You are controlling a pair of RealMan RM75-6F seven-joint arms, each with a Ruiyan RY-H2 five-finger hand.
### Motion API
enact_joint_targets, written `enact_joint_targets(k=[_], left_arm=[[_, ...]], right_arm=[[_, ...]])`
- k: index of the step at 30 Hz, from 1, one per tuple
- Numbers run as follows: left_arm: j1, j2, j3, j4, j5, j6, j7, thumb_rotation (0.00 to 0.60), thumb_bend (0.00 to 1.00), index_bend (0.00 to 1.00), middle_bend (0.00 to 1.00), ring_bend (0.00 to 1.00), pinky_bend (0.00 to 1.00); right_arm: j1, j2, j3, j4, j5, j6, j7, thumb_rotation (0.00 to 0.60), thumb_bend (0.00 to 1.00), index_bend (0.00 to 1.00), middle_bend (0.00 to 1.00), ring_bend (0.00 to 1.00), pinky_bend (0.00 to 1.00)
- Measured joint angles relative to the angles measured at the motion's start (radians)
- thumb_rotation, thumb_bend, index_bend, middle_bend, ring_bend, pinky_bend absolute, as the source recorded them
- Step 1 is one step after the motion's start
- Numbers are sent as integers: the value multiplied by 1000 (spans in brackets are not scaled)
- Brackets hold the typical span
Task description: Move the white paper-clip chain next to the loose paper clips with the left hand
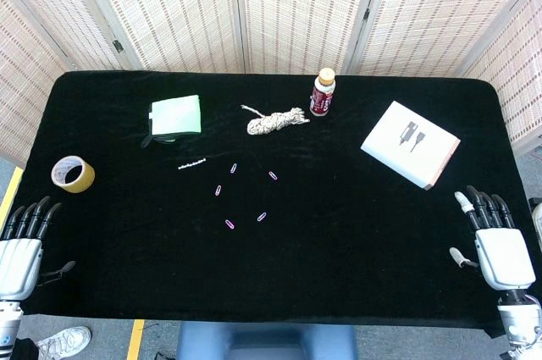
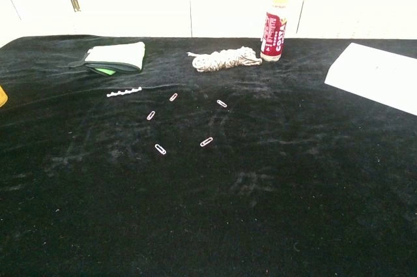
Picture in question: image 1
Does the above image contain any black floor cable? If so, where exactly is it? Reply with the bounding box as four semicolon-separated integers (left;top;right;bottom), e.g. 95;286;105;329
142;321;179;360

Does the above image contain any white bead chain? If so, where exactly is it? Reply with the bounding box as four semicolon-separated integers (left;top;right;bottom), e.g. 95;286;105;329
177;157;207;171

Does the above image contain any black velvet tablecloth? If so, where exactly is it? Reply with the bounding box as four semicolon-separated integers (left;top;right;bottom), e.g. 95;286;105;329
19;70;533;339

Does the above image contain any woven folding screen panel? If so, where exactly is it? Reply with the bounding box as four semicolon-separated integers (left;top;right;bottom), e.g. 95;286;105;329
463;0;542;156
80;0;246;74
235;0;384;75
349;0;530;78
0;0;73;166
0;0;130;69

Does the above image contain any white sneaker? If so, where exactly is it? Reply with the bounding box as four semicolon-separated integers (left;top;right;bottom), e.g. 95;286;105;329
36;325;92;360

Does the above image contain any green notebook with black strap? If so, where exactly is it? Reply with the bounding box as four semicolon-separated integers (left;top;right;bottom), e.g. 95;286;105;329
141;94;203;149

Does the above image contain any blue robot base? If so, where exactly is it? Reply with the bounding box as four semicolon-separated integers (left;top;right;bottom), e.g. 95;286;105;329
175;321;359;360

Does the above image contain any yellow tape roll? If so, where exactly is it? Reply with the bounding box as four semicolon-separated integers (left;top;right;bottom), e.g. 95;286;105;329
51;155;96;195

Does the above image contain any bundled beige rope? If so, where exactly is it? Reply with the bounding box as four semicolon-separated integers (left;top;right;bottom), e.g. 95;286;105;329
240;103;311;137

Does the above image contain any red label drink bottle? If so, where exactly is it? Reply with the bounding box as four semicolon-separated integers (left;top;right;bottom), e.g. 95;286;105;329
309;67;337;118

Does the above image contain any white cardboard box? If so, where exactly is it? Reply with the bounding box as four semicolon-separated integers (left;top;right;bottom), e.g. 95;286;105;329
360;100;462;191

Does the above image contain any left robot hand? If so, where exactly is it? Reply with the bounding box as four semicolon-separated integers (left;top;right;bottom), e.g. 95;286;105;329
0;195;77;302

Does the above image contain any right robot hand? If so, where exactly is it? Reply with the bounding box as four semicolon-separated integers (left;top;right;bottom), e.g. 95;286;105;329
449;185;537;291

